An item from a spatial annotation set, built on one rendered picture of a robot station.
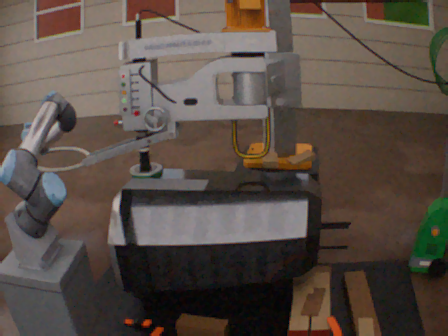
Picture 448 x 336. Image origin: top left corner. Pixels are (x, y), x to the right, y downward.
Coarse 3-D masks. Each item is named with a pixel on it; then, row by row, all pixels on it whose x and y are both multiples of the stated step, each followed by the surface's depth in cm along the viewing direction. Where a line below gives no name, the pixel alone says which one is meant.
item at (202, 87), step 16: (208, 64) 251; (224, 64) 250; (240, 64) 249; (256, 64) 249; (176, 80) 267; (192, 80) 254; (208, 80) 253; (160, 96) 258; (176, 96) 258; (192, 96) 257; (208, 96) 257; (160, 112) 261; (176, 112) 261; (192, 112) 260; (208, 112) 260; (224, 112) 259; (240, 112) 259; (256, 112) 258
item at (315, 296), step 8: (312, 280) 272; (296, 288) 265; (304, 288) 264; (312, 288) 263; (320, 288) 262; (312, 296) 255; (320, 296) 254; (304, 304) 248; (312, 304) 247; (320, 304) 246; (304, 312) 240; (312, 312) 239
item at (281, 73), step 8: (280, 56) 300; (288, 56) 301; (272, 64) 275; (280, 64) 292; (288, 64) 302; (296, 64) 306; (272, 72) 275; (280, 72) 293; (288, 72) 304; (296, 72) 308; (272, 80) 273; (280, 80) 294; (288, 80) 306; (296, 80) 309; (272, 88) 277; (280, 88) 295; (288, 88) 307; (296, 88) 313
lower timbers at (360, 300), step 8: (320, 272) 301; (352, 272) 297; (360, 272) 295; (344, 280) 293; (352, 280) 286; (360, 280) 285; (352, 288) 277; (360, 288) 275; (368, 288) 274; (352, 296) 268; (360, 296) 266; (368, 296) 264; (352, 304) 259; (360, 304) 257; (368, 304) 256; (352, 312) 251; (360, 312) 249; (368, 312) 247; (352, 320) 247; (376, 320) 238; (352, 328) 242; (376, 328) 230
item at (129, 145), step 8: (176, 128) 268; (152, 136) 270; (160, 136) 270; (120, 144) 285; (128, 144) 273; (136, 144) 273; (144, 144) 272; (96, 152) 288; (104, 152) 276; (112, 152) 275; (120, 152) 275; (88, 160) 278; (96, 160) 278
